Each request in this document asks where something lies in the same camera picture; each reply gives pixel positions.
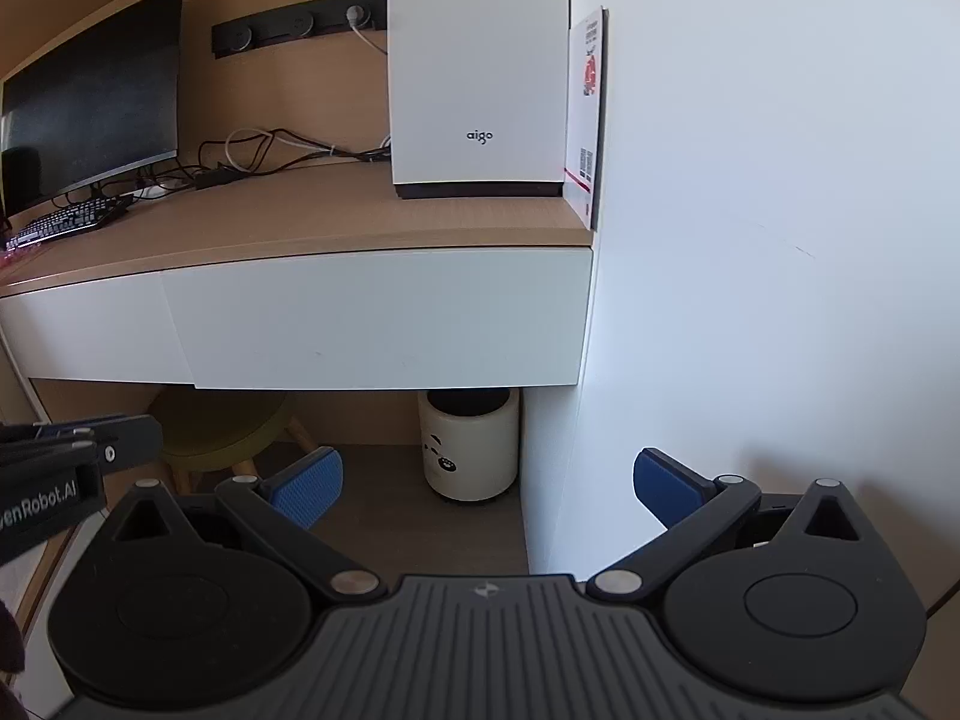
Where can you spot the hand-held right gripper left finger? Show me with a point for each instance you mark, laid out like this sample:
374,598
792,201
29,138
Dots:
307,491

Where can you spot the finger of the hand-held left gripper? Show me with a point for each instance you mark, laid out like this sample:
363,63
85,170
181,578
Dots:
127,439

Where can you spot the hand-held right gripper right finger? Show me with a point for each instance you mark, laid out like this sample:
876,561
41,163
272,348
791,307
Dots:
664,491

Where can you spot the white front wooden drawer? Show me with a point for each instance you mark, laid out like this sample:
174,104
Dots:
375,315

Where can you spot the yellow-green stool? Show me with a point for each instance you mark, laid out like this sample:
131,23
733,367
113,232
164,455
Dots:
217,427

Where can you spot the white waste bin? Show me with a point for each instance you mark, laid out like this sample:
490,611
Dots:
469,457

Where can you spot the black keyboard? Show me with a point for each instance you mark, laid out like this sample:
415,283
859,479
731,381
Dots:
67,221

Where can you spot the black power adapter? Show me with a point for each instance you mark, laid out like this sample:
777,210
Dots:
217,178

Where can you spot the black speaker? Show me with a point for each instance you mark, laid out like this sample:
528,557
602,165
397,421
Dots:
21,180

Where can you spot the black computer monitor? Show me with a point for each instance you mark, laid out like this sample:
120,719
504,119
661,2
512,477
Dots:
90,105

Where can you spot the flat white red carton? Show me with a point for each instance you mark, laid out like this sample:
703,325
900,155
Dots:
585,135

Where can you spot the white computer case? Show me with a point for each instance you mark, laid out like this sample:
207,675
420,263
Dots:
480,52

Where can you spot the black wall socket rail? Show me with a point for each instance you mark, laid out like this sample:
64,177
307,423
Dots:
285,26

